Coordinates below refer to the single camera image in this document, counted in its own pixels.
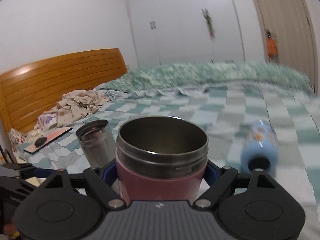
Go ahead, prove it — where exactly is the pink steel tumbler cup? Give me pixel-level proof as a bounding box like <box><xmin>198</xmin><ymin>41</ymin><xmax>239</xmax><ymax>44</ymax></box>
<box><xmin>116</xmin><ymin>116</ymin><xmax>209</xmax><ymax>203</ymax></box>

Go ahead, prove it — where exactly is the tall stainless steel cup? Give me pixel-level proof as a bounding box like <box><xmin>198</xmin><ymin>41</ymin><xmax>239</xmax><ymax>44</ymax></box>
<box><xmin>75</xmin><ymin>120</ymin><xmax>116</xmax><ymax>168</ymax></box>

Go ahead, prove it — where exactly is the light blue cartoon cup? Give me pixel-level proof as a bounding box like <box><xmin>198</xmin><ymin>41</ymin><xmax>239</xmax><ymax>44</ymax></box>
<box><xmin>240</xmin><ymin>120</ymin><xmax>278</xmax><ymax>173</ymax></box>

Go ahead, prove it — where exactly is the black computer mouse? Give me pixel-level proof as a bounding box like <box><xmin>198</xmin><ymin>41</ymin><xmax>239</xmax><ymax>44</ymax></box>
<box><xmin>34</xmin><ymin>137</ymin><xmax>47</xmax><ymax>148</ymax></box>

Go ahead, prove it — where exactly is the beige crumpled clothing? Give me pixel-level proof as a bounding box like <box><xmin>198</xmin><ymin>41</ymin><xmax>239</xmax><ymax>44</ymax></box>
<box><xmin>52</xmin><ymin>90</ymin><xmax>110</xmax><ymax>127</ymax></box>

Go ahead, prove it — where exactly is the orange wooden headboard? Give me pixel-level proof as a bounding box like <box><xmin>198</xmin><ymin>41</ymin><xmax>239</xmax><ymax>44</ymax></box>
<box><xmin>1</xmin><ymin>48</ymin><xmax>127</xmax><ymax>132</ymax></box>

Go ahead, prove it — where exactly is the green checkered bed sheet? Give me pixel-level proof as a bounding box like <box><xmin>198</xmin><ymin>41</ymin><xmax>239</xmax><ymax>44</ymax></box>
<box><xmin>15</xmin><ymin>82</ymin><xmax>320</xmax><ymax>240</ymax></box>

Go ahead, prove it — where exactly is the green floral quilt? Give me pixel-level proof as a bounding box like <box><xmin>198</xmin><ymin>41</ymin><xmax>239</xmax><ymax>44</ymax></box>
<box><xmin>95</xmin><ymin>62</ymin><xmax>313</xmax><ymax>94</ymax></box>

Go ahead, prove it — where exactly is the hanging ornament on wardrobe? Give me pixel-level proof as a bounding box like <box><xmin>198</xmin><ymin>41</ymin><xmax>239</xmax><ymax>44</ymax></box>
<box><xmin>202</xmin><ymin>8</ymin><xmax>215</xmax><ymax>41</ymax></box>

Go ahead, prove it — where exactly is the white wardrobe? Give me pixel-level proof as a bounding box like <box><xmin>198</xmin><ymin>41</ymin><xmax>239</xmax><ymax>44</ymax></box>
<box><xmin>126</xmin><ymin>0</ymin><xmax>245</xmax><ymax>67</ymax></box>

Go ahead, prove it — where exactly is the beige wooden door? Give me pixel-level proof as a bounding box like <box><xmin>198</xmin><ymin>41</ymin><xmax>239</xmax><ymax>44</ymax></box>
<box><xmin>254</xmin><ymin>0</ymin><xmax>318</xmax><ymax>91</ymax></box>

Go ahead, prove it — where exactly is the orange bag on door handle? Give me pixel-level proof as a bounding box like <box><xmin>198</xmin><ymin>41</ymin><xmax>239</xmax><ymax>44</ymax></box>
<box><xmin>266</xmin><ymin>29</ymin><xmax>278</xmax><ymax>62</ymax></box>

